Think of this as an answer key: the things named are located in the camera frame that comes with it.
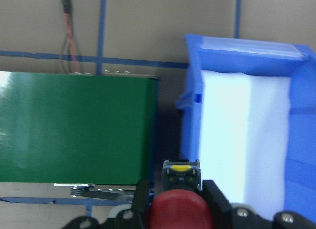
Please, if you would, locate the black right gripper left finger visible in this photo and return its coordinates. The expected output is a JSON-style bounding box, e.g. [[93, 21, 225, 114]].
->
[[116, 180, 150, 229]]

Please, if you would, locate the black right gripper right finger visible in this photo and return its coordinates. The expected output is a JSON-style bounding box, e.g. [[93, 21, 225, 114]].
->
[[202, 180, 259, 229]]

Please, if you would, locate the red mushroom push button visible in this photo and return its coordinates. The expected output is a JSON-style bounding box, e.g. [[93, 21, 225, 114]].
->
[[148, 160, 213, 229]]

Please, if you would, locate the white foam pad right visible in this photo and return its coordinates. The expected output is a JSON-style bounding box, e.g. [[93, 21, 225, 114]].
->
[[199, 70, 291, 220]]

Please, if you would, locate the green conveyor belt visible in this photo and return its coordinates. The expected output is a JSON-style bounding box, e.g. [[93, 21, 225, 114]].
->
[[0, 71, 158, 186]]

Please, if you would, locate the blue plastic bin right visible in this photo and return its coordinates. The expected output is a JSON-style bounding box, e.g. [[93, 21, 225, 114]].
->
[[176, 35, 316, 221]]

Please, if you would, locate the red black conveyor cable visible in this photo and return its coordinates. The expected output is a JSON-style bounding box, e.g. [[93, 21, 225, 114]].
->
[[59, 0, 81, 74]]

